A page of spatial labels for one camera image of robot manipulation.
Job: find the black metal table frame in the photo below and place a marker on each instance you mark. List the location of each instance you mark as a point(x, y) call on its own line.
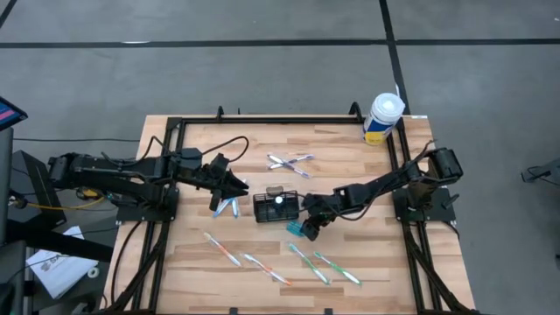
point(284, 120)

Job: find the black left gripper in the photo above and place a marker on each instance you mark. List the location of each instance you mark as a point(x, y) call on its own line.
point(214, 184)

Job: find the purple toothbrush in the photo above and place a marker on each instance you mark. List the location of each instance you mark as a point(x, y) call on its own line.
point(302, 172)
point(306, 157)

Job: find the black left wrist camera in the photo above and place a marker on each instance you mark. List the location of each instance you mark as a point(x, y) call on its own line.
point(219, 164)

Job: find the blue toothbrush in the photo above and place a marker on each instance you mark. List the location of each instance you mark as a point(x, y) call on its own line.
point(221, 207)
point(235, 209)

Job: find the disinfecting wipes canister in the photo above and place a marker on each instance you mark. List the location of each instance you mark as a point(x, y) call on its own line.
point(380, 127)

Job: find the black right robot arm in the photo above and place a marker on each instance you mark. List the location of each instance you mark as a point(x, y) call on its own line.
point(376, 186)

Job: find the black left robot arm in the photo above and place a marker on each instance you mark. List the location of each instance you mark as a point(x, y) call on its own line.
point(109, 172)

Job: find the green toothbrush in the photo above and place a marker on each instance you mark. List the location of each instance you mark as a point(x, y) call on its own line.
point(339, 270)
point(308, 262)

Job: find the white tape roll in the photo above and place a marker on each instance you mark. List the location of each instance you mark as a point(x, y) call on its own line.
point(88, 271)

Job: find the teal mouthwash bottle white cap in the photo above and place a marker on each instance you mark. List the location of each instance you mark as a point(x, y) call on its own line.
point(278, 200)
point(294, 228)

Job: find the tablet screen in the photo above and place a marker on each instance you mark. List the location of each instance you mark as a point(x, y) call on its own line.
point(9, 114)

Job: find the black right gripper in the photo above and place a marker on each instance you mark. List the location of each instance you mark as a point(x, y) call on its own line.
point(321, 207)

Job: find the black floor stand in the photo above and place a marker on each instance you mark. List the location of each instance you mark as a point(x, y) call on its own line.
point(39, 188)

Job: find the white paper sheets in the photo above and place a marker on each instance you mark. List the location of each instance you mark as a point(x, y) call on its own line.
point(61, 271)

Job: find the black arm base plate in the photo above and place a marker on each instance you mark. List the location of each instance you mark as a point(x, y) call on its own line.
point(437, 214)
point(144, 214)

